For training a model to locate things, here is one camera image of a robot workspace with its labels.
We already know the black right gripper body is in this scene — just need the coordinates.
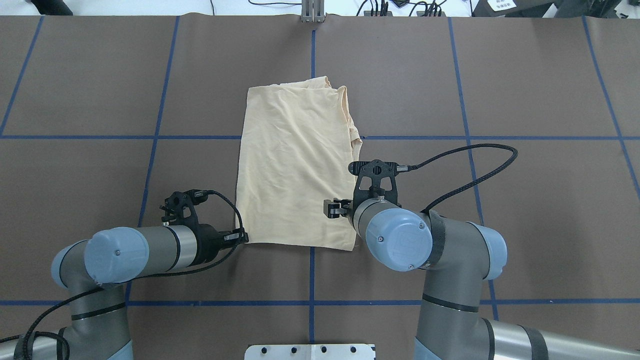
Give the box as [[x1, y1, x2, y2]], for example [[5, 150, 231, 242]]
[[348, 159, 410, 211]]

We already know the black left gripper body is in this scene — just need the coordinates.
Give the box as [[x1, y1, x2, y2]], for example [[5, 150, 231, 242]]
[[159, 189, 249, 267]]

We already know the cream long-sleeve printed shirt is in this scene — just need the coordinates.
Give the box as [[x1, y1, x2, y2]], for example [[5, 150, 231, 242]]
[[236, 76, 362, 251]]

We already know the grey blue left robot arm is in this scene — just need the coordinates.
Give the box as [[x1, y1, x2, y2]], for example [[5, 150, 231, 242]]
[[1, 189, 249, 360]]

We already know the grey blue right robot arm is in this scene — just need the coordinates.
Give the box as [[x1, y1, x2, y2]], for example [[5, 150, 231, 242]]
[[323, 159, 639, 360]]

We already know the upper orange black adapter box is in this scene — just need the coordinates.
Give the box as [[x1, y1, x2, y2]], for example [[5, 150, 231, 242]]
[[356, 0, 391, 18]]

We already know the orange black adapter box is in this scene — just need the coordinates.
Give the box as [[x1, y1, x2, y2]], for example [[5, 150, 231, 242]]
[[356, 0, 391, 18], [408, 0, 447, 18]]

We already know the lower orange black adapter box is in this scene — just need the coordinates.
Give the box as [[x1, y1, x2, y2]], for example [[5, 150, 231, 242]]
[[408, 0, 447, 18]]

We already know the dark brown box with label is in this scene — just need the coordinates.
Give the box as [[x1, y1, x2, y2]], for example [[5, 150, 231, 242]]
[[471, 0, 554, 18]]

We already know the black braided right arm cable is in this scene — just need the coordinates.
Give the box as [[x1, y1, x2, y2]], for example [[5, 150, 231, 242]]
[[408, 144, 519, 214]]

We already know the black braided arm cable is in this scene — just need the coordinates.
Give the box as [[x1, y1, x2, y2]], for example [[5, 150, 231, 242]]
[[0, 190, 246, 360], [408, 144, 519, 214]]

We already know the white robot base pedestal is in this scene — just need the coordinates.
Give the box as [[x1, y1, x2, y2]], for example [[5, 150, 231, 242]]
[[244, 343, 377, 360]]

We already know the aluminium frame post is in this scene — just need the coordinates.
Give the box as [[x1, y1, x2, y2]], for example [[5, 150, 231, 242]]
[[301, 0, 326, 23]]

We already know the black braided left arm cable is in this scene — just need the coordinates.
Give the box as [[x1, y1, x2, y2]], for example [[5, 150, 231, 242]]
[[0, 190, 246, 360]]

